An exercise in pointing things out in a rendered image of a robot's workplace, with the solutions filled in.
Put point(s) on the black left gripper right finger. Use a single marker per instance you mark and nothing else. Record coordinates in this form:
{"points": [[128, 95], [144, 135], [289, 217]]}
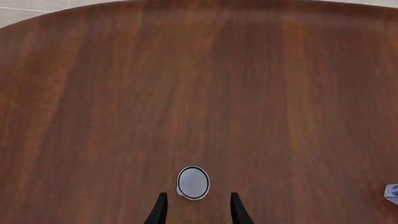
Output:
{"points": [[239, 213]]}

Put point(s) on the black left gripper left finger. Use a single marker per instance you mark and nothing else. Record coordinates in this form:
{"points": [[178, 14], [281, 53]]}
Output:
{"points": [[158, 212]]}

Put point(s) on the round silver tin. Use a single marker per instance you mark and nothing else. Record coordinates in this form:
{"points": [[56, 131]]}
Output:
{"points": [[193, 183]]}

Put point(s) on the blue and white box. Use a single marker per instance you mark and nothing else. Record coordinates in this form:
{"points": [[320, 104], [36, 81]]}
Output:
{"points": [[392, 190]]}

